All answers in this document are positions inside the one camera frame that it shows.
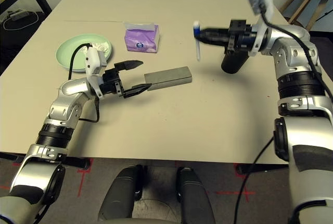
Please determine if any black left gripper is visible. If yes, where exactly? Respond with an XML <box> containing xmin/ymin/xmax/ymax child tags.
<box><xmin>100</xmin><ymin>59</ymin><xmax>153</xmax><ymax>98</ymax></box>

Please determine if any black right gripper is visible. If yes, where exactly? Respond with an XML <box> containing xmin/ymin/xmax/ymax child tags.
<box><xmin>200</xmin><ymin>19</ymin><xmax>258</xmax><ymax>55</ymax></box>

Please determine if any white marker blue cap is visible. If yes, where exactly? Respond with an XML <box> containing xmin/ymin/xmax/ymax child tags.
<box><xmin>193</xmin><ymin>20</ymin><xmax>202</xmax><ymax>62</ymax></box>

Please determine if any grey glasses case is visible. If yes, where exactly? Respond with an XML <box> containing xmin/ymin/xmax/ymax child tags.
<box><xmin>144</xmin><ymin>66</ymin><xmax>193</xmax><ymax>92</ymax></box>

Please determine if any white tissue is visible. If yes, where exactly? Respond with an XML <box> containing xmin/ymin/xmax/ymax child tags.
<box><xmin>83</xmin><ymin>41</ymin><xmax>110</xmax><ymax>54</ymax></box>

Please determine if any light green plate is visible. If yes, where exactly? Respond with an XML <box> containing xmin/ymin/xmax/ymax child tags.
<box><xmin>56</xmin><ymin>33</ymin><xmax>114</xmax><ymax>72</ymax></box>

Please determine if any black pen cup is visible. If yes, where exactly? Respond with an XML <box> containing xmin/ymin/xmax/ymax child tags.
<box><xmin>220</xmin><ymin>49</ymin><xmax>250</xmax><ymax>75</ymax></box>

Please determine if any purple tissue pack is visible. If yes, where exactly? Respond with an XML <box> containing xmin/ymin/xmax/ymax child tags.
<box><xmin>124</xmin><ymin>22</ymin><xmax>160</xmax><ymax>54</ymax></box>

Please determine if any wooden stool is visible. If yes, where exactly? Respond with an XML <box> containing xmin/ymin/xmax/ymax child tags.
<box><xmin>279</xmin><ymin>0</ymin><xmax>333</xmax><ymax>31</ymax></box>

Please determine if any red floor tape cross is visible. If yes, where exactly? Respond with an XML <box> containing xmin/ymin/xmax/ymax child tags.
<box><xmin>76</xmin><ymin>158</ymin><xmax>94</xmax><ymax>197</ymax></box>
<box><xmin>213</xmin><ymin>166</ymin><xmax>257</xmax><ymax>203</ymax></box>

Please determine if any dark grey robot left leg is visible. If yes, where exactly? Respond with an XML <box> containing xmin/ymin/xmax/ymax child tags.
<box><xmin>98</xmin><ymin>165</ymin><xmax>144</xmax><ymax>224</ymax></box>

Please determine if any dark grey robot leg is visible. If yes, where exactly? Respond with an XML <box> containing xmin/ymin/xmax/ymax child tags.
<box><xmin>176</xmin><ymin>166</ymin><xmax>216</xmax><ymax>224</ymax></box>
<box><xmin>98</xmin><ymin>165</ymin><xmax>144</xmax><ymax>224</ymax></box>

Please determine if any white power adapter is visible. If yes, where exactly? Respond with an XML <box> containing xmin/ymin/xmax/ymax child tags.
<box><xmin>9</xmin><ymin>10</ymin><xmax>29</xmax><ymax>20</ymax></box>

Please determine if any dark grey robot right leg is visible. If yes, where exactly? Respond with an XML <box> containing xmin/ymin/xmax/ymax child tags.
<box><xmin>176</xmin><ymin>166</ymin><xmax>216</xmax><ymax>224</ymax></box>

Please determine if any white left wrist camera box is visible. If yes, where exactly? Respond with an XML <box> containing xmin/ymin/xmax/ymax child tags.
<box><xmin>84</xmin><ymin>45</ymin><xmax>107</xmax><ymax>97</ymax></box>

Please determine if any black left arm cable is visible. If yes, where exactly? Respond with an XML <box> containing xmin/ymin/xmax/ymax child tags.
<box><xmin>68</xmin><ymin>43</ymin><xmax>101</xmax><ymax>123</ymax></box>

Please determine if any white floor cable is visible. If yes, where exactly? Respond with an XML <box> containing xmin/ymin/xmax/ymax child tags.
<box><xmin>2</xmin><ymin>10</ymin><xmax>40</xmax><ymax>31</ymax></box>

